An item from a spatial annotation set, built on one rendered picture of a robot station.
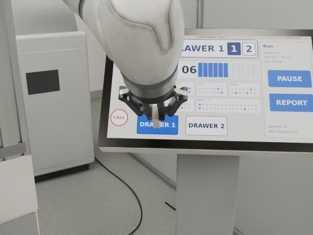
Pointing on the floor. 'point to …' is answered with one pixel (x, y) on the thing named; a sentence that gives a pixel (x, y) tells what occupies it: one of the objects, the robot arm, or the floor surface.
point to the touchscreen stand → (206, 194)
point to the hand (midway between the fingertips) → (156, 117)
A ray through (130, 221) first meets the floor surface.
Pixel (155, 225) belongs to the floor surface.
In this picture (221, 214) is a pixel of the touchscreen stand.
